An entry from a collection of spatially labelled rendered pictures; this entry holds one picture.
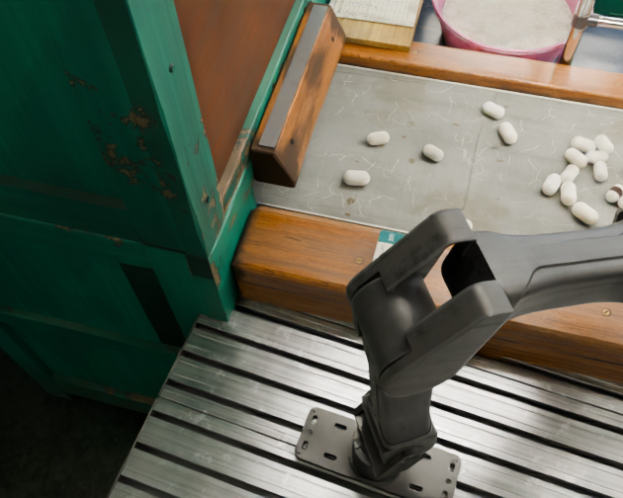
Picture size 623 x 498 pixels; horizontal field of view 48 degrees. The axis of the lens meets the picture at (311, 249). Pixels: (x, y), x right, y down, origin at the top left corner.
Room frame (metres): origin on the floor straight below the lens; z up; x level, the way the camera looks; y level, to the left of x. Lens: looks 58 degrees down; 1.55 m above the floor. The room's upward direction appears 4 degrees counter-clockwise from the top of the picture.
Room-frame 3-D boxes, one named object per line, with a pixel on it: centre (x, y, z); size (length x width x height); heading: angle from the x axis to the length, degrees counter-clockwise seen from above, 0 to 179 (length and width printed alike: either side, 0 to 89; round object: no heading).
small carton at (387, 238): (0.47, -0.10, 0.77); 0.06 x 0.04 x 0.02; 162
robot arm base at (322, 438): (0.23, -0.06, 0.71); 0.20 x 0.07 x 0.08; 66
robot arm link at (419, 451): (0.24, -0.07, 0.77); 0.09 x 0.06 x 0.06; 14
